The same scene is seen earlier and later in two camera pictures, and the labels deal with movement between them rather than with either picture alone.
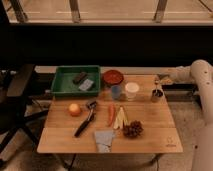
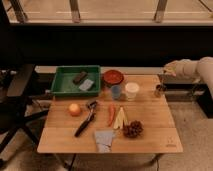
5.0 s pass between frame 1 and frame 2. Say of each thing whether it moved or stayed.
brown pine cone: stayed
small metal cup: moved
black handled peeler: stayed
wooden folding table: stayed
